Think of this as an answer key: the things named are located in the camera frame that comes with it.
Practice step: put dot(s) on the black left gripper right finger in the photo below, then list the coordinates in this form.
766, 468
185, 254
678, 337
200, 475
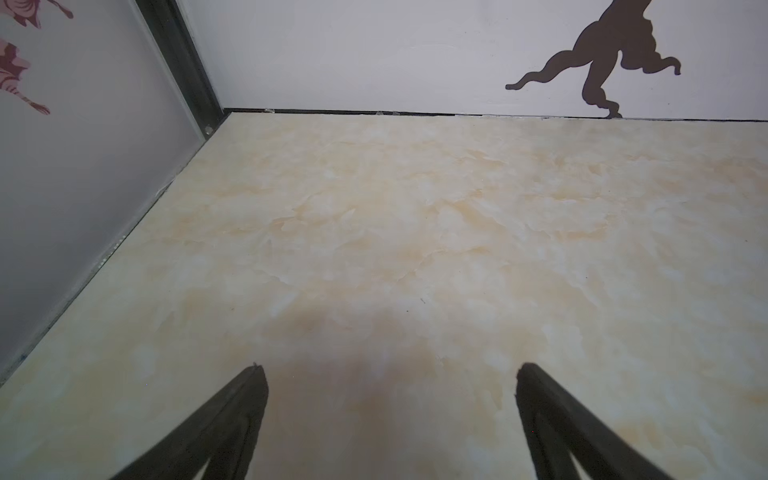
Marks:
562, 433

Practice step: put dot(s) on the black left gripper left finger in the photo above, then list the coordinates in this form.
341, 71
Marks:
217, 441

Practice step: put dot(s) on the black corner frame post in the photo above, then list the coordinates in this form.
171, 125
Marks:
169, 30

